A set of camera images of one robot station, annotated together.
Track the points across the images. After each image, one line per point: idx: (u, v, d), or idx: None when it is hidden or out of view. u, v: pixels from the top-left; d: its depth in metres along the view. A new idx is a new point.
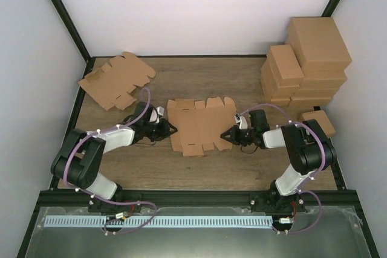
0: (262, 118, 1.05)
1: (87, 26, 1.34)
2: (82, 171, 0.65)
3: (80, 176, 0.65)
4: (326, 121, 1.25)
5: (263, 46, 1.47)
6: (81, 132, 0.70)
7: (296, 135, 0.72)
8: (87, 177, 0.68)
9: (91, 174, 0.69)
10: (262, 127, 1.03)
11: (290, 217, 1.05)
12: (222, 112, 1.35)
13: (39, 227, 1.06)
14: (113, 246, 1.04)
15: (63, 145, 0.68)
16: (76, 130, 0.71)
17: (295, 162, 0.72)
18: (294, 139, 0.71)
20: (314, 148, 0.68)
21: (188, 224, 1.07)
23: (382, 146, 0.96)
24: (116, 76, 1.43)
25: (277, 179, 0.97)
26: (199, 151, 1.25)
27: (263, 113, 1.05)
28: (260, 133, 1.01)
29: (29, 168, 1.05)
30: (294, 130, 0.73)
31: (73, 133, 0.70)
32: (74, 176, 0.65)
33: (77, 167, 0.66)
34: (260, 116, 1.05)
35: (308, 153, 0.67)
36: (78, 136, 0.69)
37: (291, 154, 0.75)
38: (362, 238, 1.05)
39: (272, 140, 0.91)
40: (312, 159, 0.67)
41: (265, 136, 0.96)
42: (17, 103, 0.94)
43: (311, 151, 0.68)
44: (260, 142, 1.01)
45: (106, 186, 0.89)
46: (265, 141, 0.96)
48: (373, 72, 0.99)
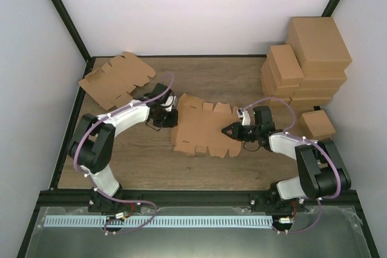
0: (267, 117, 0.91)
1: (87, 26, 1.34)
2: (96, 154, 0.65)
3: (94, 159, 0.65)
4: (327, 121, 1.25)
5: (263, 46, 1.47)
6: (92, 117, 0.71)
7: (312, 162, 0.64)
8: (101, 161, 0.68)
9: (104, 159, 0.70)
10: (266, 127, 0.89)
11: (290, 217, 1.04)
12: (227, 119, 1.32)
13: (39, 227, 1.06)
14: (113, 246, 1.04)
15: (75, 131, 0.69)
16: (87, 115, 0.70)
17: (304, 185, 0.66)
18: (310, 168, 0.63)
20: (328, 178, 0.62)
21: (188, 224, 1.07)
23: (381, 146, 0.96)
24: (117, 76, 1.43)
25: (279, 182, 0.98)
26: (191, 147, 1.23)
27: (268, 111, 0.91)
28: (264, 133, 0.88)
29: (29, 168, 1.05)
30: (311, 154, 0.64)
31: (85, 118, 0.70)
32: (87, 159, 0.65)
33: (90, 150, 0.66)
34: (265, 114, 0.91)
35: (324, 185, 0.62)
36: (91, 120, 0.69)
37: (301, 176, 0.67)
38: (362, 239, 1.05)
39: (280, 144, 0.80)
40: (327, 190, 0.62)
41: (271, 141, 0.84)
42: (16, 103, 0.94)
43: (326, 182, 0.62)
44: (264, 143, 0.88)
45: (109, 182, 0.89)
46: (271, 144, 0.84)
48: (373, 72, 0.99)
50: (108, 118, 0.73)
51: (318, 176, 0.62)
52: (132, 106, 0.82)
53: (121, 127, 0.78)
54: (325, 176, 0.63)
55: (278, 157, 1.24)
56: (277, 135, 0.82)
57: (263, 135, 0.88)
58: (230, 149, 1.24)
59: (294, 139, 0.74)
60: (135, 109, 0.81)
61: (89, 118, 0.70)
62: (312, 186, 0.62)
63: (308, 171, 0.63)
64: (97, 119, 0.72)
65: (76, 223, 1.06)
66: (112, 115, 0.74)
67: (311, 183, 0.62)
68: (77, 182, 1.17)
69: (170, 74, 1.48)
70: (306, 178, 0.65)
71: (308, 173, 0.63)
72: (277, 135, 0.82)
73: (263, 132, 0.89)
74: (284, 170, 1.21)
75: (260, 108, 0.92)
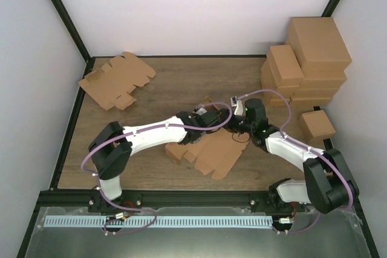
0: (261, 114, 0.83)
1: (87, 27, 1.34)
2: (104, 166, 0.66)
3: (102, 169, 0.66)
4: (327, 121, 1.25)
5: (264, 46, 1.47)
6: (119, 128, 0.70)
7: (321, 177, 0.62)
8: (111, 171, 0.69)
9: (115, 171, 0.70)
10: (260, 124, 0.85)
11: (290, 217, 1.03)
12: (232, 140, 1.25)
13: (38, 227, 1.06)
14: (113, 246, 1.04)
15: (100, 135, 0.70)
16: (117, 124, 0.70)
17: (311, 196, 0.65)
18: (320, 183, 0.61)
20: (337, 191, 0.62)
21: (188, 224, 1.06)
23: (381, 146, 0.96)
24: (117, 75, 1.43)
25: (279, 185, 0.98)
26: (179, 153, 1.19)
27: (262, 108, 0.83)
28: (259, 132, 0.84)
29: (29, 168, 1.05)
30: (319, 170, 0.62)
31: (113, 125, 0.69)
32: (98, 165, 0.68)
33: (103, 158, 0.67)
34: (260, 111, 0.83)
35: (335, 200, 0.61)
36: (115, 130, 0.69)
37: (311, 193, 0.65)
38: (362, 239, 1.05)
39: (279, 149, 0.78)
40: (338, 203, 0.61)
41: (269, 143, 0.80)
42: (16, 103, 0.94)
43: (335, 196, 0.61)
44: (259, 144, 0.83)
45: (113, 190, 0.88)
46: (268, 147, 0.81)
48: (374, 72, 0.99)
50: (132, 134, 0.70)
51: (329, 191, 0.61)
52: (166, 125, 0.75)
53: (146, 144, 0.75)
54: (334, 189, 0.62)
55: (278, 157, 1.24)
56: (275, 139, 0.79)
57: (259, 135, 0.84)
58: (215, 171, 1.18)
59: (298, 147, 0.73)
60: (168, 129, 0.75)
61: (116, 128, 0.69)
62: (323, 200, 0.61)
63: (318, 187, 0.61)
64: (123, 131, 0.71)
65: (75, 224, 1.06)
66: (137, 132, 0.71)
67: (321, 199, 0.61)
68: (77, 182, 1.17)
69: (222, 101, 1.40)
70: (315, 191, 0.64)
71: (318, 188, 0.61)
72: (275, 139, 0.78)
73: (257, 131, 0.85)
74: (284, 170, 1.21)
75: (254, 104, 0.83)
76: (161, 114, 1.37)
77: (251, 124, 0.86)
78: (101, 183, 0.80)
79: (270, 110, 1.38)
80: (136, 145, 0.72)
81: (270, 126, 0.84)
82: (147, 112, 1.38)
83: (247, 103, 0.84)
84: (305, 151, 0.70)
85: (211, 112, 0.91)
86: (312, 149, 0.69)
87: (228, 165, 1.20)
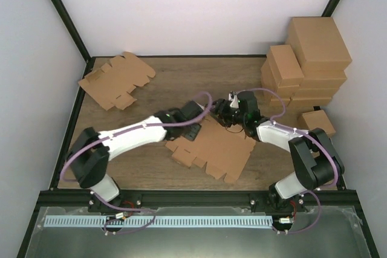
0: (253, 106, 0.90)
1: (87, 26, 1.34)
2: (83, 175, 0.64)
3: (81, 179, 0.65)
4: (326, 121, 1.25)
5: (263, 46, 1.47)
6: (94, 133, 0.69)
7: (307, 154, 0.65)
8: (91, 179, 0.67)
9: (95, 179, 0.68)
10: (253, 115, 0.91)
11: (290, 217, 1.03)
12: (237, 142, 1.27)
13: (38, 226, 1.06)
14: (113, 246, 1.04)
15: (76, 142, 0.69)
16: (91, 130, 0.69)
17: (299, 174, 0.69)
18: (306, 161, 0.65)
20: (323, 168, 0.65)
21: (188, 224, 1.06)
23: (381, 146, 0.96)
24: (117, 75, 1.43)
25: (277, 183, 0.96)
26: (188, 159, 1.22)
27: (254, 100, 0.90)
28: (251, 123, 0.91)
29: (29, 168, 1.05)
30: (305, 148, 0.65)
31: (87, 132, 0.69)
32: (77, 174, 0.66)
33: (81, 167, 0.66)
34: (252, 103, 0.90)
35: (321, 176, 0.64)
36: (91, 136, 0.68)
37: (298, 170, 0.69)
38: (362, 239, 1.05)
39: (269, 135, 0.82)
40: (323, 179, 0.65)
41: (260, 132, 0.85)
42: (17, 104, 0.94)
43: (321, 173, 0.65)
44: (252, 135, 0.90)
45: (109, 190, 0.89)
46: (260, 135, 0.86)
48: (374, 72, 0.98)
50: (108, 138, 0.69)
51: (314, 168, 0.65)
52: (144, 125, 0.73)
53: (124, 147, 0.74)
54: (319, 165, 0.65)
55: (278, 157, 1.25)
56: (264, 127, 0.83)
57: (251, 125, 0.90)
58: (227, 174, 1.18)
59: (285, 130, 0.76)
60: (145, 130, 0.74)
61: (91, 134, 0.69)
62: (309, 177, 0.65)
63: (304, 165, 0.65)
64: (98, 136, 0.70)
65: (75, 224, 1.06)
66: (113, 136, 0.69)
67: (308, 176, 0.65)
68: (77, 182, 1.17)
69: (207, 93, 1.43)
70: (302, 169, 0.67)
71: (305, 165, 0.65)
72: (265, 126, 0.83)
73: (250, 122, 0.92)
74: (284, 170, 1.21)
75: (247, 96, 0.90)
76: None
77: (243, 116, 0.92)
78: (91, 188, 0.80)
79: (270, 111, 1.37)
80: (115, 150, 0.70)
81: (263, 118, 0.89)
82: (147, 111, 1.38)
83: (240, 96, 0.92)
84: (291, 133, 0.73)
85: (190, 105, 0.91)
86: (298, 130, 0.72)
87: (240, 167, 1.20)
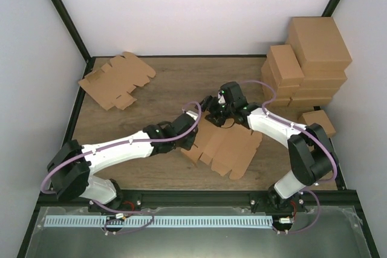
0: (237, 93, 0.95)
1: (87, 26, 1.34)
2: (61, 188, 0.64)
3: (60, 191, 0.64)
4: (326, 121, 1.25)
5: (264, 46, 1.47)
6: (77, 147, 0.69)
7: (306, 153, 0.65)
8: (71, 193, 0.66)
9: (75, 193, 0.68)
10: (239, 103, 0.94)
11: (290, 217, 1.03)
12: (245, 139, 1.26)
13: (39, 226, 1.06)
14: (113, 246, 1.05)
15: (58, 154, 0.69)
16: (74, 142, 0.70)
17: (297, 170, 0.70)
18: (305, 159, 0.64)
20: (321, 164, 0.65)
21: (188, 224, 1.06)
23: (382, 147, 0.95)
24: (117, 75, 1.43)
25: (276, 183, 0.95)
26: (196, 155, 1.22)
27: (237, 87, 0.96)
28: (239, 110, 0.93)
29: (29, 168, 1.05)
30: (304, 145, 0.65)
31: (69, 145, 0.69)
32: (56, 188, 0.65)
33: (60, 181, 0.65)
34: (235, 90, 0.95)
35: (318, 171, 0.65)
36: (74, 150, 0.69)
37: (295, 167, 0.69)
38: (362, 239, 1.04)
39: (262, 125, 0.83)
40: (321, 174, 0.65)
41: (251, 119, 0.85)
42: (16, 103, 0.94)
43: (319, 169, 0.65)
44: (242, 121, 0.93)
45: (105, 193, 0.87)
46: (251, 123, 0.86)
48: (375, 71, 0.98)
50: (91, 153, 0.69)
51: (313, 165, 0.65)
52: (130, 141, 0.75)
53: (107, 163, 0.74)
54: (317, 162, 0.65)
55: (278, 157, 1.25)
56: (257, 116, 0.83)
57: (240, 113, 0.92)
58: (231, 172, 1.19)
59: (280, 124, 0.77)
60: (129, 146, 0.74)
61: (74, 146, 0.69)
62: (308, 174, 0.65)
63: (302, 162, 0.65)
64: (81, 150, 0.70)
65: (75, 224, 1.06)
66: (97, 151, 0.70)
67: (306, 173, 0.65)
68: None
69: (195, 102, 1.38)
70: (300, 167, 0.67)
71: (303, 164, 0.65)
72: (258, 116, 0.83)
73: (238, 109, 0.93)
74: (284, 170, 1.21)
75: (229, 86, 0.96)
76: (161, 114, 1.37)
77: (230, 106, 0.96)
78: (86, 194, 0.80)
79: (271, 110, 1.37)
80: (98, 165, 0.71)
81: (250, 103, 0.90)
82: (147, 111, 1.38)
83: (224, 86, 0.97)
84: (288, 128, 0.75)
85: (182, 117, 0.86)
86: (295, 125, 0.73)
87: (244, 166, 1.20)
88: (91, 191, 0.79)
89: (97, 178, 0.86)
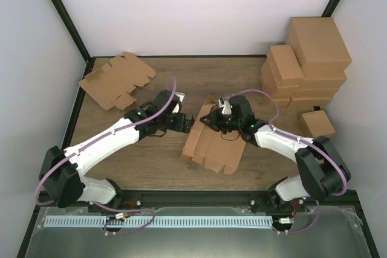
0: (246, 110, 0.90)
1: (87, 26, 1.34)
2: (57, 196, 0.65)
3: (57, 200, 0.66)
4: (326, 121, 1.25)
5: (263, 46, 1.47)
6: (60, 153, 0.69)
7: (315, 167, 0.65)
8: (68, 198, 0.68)
9: (73, 197, 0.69)
10: (248, 119, 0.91)
11: (290, 217, 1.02)
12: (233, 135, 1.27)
13: (39, 227, 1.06)
14: (113, 246, 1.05)
15: (44, 164, 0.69)
16: (53, 150, 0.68)
17: (306, 184, 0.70)
18: (314, 173, 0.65)
20: (331, 177, 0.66)
21: (188, 224, 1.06)
23: (381, 147, 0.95)
24: (117, 76, 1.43)
25: (277, 185, 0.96)
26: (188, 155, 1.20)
27: (247, 104, 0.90)
28: (247, 127, 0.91)
29: (30, 168, 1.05)
30: (312, 159, 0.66)
31: (51, 154, 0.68)
32: (52, 197, 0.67)
33: (52, 190, 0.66)
34: (245, 107, 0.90)
35: (328, 185, 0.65)
36: (55, 157, 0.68)
37: (305, 182, 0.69)
38: (361, 238, 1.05)
39: (268, 140, 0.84)
40: (331, 188, 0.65)
41: (258, 136, 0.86)
42: (16, 104, 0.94)
43: (329, 182, 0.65)
44: (249, 139, 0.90)
45: (104, 193, 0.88)
46: (258, 140, 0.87)
48: (374, 71, 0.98)
50: (75, 154, 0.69)
51: (323, 180, 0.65)
52: (113, 132, 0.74)
53: (95, 159, 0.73)
54: (327, 176, 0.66)
55: (278, 157, 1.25)
56: (264, 132, 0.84)
57: (248, 130, 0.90)
58: (226, 166, 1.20)
59: (287, 138, 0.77)
60: (114, 136, 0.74)
61: (56, 153, 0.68)
62: (318, 188, 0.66)
63: (312, 176, 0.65)
64: (65, 154, 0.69)
65: (75, 224, 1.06)
66: (80, 151, 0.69)
67: (317, 187, 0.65)
68: None
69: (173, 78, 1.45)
70: (310, 180, 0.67)
71: (313, 177, 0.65)
72: (265, 133, 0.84)
73: (246, 127, 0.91)
74: (284, 170, 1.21)
75: (239, 101, 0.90)
76: None
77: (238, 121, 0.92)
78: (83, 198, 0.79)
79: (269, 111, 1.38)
80: (86, 164, 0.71)
81: (258, 121, 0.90)
82: None
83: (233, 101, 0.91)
84: (294, 142, 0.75)
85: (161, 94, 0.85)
86: (302, 139, 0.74)
87: (236, 159, 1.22)
88: (86, 194, 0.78)
89: (92, 179, 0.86)
